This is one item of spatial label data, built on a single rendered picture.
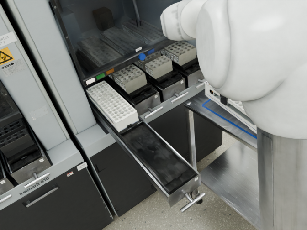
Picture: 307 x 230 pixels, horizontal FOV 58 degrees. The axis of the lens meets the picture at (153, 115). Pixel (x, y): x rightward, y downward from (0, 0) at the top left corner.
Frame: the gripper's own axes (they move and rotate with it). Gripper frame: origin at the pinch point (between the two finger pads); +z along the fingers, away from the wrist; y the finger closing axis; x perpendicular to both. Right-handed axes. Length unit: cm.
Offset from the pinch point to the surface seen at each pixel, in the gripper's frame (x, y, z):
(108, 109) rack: 30, -41, 5
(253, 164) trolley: 2, 20, 63
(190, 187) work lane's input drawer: -15.1, -33.2, 13.9
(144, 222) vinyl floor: 23, -44, 91
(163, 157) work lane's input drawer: -1.3, -34.4, 10.4
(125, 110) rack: 24.5, -35.6, 4.6
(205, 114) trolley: 5.1, -9.9, 8.7
